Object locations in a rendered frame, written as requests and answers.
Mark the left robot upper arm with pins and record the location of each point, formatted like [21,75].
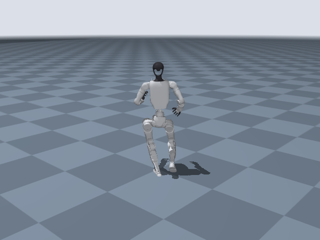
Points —
[141,92]

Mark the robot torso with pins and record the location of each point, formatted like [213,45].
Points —
[159,98]

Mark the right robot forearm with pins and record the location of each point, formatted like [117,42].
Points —
[180,107]

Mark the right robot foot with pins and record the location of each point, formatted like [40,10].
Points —
[172,167]

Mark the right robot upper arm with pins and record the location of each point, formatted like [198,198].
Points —
[180,100]

